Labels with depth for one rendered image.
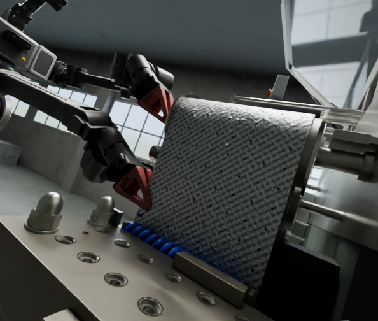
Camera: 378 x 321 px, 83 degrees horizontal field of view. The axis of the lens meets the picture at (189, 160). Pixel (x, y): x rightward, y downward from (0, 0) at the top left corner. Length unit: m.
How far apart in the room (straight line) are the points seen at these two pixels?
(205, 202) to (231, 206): 0.04
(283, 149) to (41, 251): 0.32
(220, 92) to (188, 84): 0.73
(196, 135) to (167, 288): 0.24
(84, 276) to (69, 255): 0.04
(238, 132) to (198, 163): 0.09
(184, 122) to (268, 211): 0.21
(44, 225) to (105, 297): 0.13
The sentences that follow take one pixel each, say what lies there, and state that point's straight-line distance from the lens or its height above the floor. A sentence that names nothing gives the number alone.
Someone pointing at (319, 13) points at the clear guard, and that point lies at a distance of 1.04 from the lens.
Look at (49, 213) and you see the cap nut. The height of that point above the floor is 1.05.
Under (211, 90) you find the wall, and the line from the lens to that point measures 4.43.
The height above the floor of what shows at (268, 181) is 1.18.
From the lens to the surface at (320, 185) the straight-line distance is 1.38.
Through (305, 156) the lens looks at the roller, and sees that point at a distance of 0.35.
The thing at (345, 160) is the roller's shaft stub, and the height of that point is 1.25.
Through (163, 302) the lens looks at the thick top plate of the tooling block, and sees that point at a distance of 0.24.
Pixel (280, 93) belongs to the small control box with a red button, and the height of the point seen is 1.62.
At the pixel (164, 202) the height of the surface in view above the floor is 1.09.
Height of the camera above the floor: 1.14
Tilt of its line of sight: 5 degrees up
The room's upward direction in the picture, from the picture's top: 20 degrees clockwise
